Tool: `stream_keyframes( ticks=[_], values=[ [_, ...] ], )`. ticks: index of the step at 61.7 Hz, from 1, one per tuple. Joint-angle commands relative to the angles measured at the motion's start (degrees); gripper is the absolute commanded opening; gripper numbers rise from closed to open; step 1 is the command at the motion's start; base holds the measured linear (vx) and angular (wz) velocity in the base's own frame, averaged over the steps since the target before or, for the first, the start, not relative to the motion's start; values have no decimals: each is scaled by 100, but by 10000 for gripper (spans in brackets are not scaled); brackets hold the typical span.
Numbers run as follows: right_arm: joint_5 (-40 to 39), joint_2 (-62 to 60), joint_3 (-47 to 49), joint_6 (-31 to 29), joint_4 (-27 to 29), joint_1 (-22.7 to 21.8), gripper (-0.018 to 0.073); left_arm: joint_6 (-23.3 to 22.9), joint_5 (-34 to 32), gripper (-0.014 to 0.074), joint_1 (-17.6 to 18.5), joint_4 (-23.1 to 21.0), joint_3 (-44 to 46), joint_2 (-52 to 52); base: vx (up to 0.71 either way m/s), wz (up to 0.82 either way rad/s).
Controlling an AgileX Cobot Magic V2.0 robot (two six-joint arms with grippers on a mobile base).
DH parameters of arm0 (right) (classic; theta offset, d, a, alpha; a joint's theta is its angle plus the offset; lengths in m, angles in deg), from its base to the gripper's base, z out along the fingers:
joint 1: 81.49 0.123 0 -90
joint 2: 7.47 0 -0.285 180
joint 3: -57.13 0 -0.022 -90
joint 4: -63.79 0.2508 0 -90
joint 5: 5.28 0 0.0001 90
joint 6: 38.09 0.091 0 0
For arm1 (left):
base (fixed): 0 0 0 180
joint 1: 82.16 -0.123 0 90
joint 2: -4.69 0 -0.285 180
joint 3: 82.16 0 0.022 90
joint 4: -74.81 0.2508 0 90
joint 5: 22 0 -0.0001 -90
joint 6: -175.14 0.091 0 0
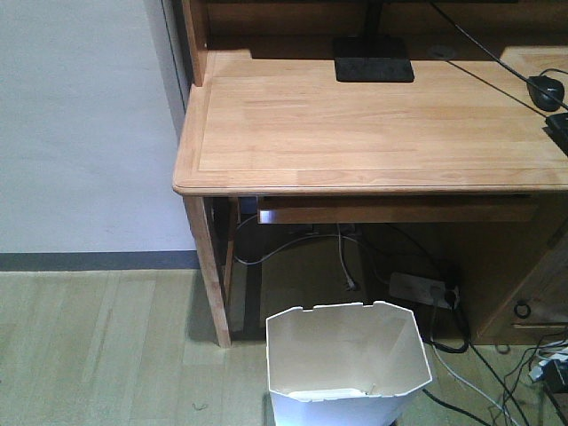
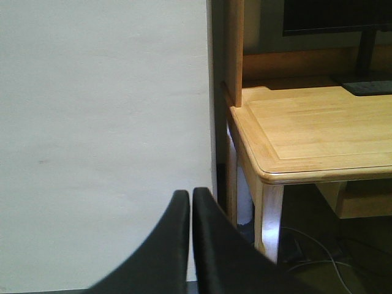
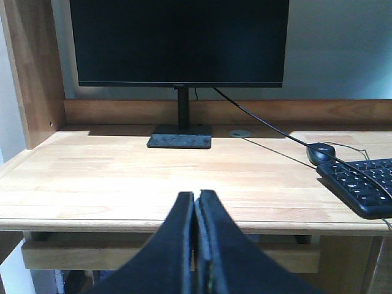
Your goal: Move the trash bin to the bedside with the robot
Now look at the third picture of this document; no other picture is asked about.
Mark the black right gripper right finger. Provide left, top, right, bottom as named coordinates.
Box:
left=195, top=190, right=321, bottom=293

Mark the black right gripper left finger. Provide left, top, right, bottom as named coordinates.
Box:
left=85, top=192, right=194, bottom=293

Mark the wooden desk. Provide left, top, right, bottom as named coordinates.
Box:
left=1, top=1, right=391, bottom=293

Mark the black computer mouse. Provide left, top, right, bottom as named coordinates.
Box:
left=306, top=142, right=336, bottom=166

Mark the black keyboard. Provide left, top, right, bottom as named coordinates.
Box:
left=316, top=158, right=391, bottom=219

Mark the black computer monitor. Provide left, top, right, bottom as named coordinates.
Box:
left=69, top=1, right=290, bottom=149

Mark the grey desk cable grommet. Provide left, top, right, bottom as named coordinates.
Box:
left=229, top=130, right=251, bottom=138

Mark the black monitor cable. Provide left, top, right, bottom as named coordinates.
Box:
left=213, top=87, right=392, bottom=200

